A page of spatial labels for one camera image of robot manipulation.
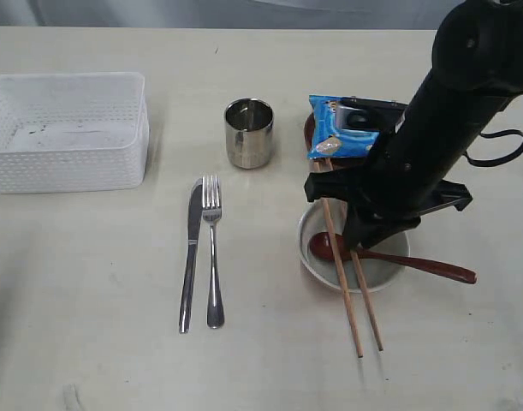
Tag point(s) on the stainless steel cup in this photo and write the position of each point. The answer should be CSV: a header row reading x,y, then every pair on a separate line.
x,y
249,133

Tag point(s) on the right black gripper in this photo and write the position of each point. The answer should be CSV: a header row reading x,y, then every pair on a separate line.
x,y
380,196

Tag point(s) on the wooden chopstick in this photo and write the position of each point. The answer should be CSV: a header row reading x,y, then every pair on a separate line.
x,y
361,281
342,277

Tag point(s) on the white perforated plastic basket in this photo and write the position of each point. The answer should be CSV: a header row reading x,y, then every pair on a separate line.
x,y
72,132

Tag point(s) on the silver fork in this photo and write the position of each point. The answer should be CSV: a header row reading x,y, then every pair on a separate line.
x,y
212,213

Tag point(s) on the pale green ceramic bowl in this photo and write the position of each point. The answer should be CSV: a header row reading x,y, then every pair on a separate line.
x,y
378,273

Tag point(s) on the brown wooden spoon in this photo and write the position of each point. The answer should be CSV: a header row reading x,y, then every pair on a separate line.
x,y
319,245

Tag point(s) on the silver table knife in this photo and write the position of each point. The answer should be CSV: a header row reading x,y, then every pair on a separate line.
x,y
194,216

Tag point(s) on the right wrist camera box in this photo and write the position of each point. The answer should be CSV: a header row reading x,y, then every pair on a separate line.
x,y
368,114

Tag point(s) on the dark brown round plate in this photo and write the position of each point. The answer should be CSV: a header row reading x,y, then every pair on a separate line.
x,y
337,163

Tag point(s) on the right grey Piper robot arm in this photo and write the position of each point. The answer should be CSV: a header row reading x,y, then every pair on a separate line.
x,y
476,72

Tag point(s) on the blue chips bag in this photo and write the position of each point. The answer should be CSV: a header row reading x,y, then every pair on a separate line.
x,y
330,142

